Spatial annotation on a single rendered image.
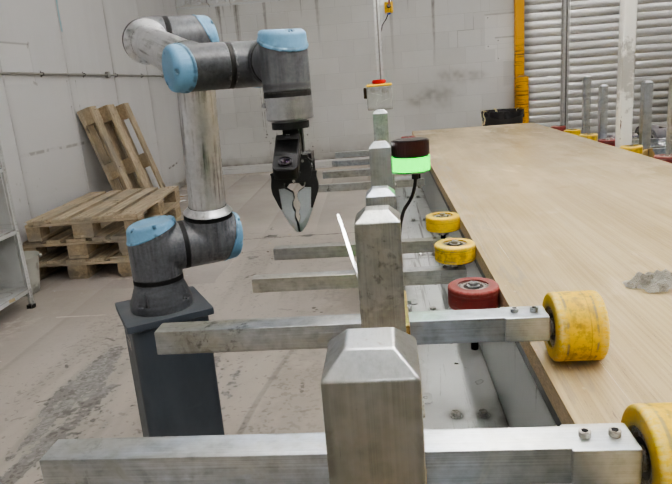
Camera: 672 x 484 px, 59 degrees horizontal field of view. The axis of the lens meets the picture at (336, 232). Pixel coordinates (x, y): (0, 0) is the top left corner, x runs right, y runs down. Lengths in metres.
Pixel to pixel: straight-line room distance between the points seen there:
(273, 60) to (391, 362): 0.94
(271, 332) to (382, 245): 0.30
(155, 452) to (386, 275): 0.23
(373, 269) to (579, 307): 0.32
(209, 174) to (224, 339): 1.13
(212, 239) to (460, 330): 1.26
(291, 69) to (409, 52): 7.89
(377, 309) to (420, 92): 8.55
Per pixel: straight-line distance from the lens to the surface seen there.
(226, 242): 1.88
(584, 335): 0.72
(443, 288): 1.81
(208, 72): 1.19
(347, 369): 0.21
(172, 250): 1.85
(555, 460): 0.50
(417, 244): 1.46
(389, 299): 0.47
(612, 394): 0.70
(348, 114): 8.97
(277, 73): 1.12
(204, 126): 1.79
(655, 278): 1.02
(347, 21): 8.99
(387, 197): 0.70
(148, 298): 1.88
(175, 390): 1.95
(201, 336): 0.75
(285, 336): 0.72
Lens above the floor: 1.24
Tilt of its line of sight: 14 degrees down
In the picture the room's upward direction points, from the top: 5 degrees counter-clockwise
